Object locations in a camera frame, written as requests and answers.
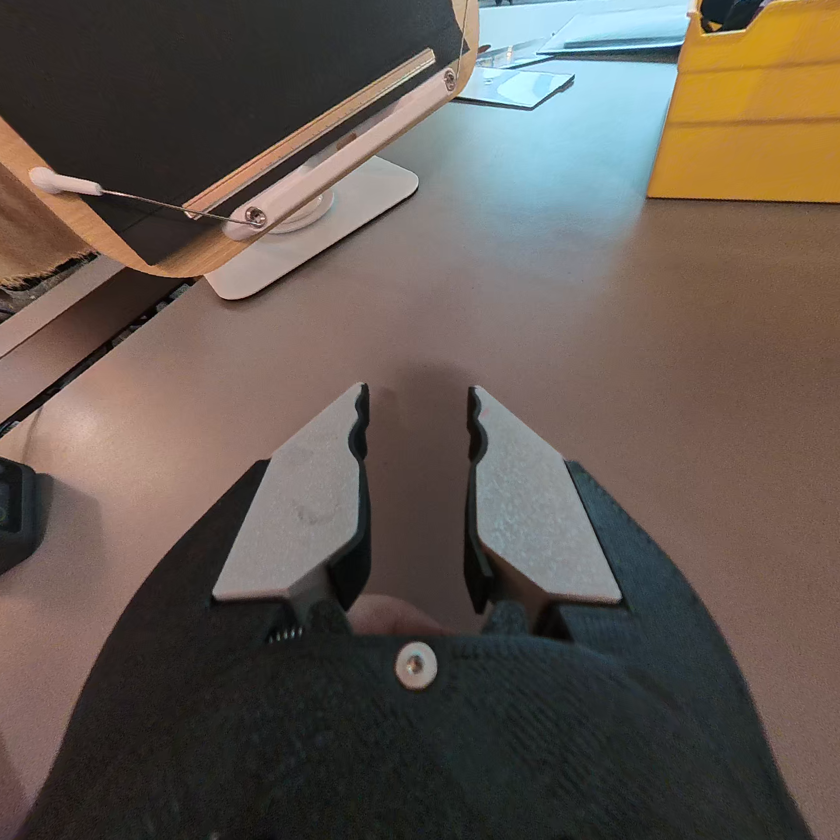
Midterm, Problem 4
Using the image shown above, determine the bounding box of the beige hanging garment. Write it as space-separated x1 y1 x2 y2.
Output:
0 161 96 293

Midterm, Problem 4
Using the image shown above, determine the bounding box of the glossy clear sheet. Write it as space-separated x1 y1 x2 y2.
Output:
453 66 576 111

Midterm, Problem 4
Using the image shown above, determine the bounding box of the wood-framed black monitor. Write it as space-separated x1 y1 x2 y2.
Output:
0 0 480 280

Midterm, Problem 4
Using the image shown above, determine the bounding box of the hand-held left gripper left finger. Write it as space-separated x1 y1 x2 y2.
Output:
211 382 372 621

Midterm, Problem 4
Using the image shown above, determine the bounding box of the white monitor stand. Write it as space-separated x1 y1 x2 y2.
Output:
187 66 460 301

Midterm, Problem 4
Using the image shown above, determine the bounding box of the white-tipped wire tether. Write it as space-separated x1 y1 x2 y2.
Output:
29 166 263 227

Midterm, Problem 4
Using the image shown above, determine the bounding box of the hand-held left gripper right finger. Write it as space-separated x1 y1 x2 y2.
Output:
464 385 623 624

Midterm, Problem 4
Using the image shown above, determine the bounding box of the yellow plastic bin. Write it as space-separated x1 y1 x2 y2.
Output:
646 0 840 204

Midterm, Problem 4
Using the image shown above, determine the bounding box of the white paper sheet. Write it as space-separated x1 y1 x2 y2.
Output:
537 12 691 55

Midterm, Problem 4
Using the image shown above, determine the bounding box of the black box device blue trim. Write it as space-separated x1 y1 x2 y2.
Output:
0 455 48 577

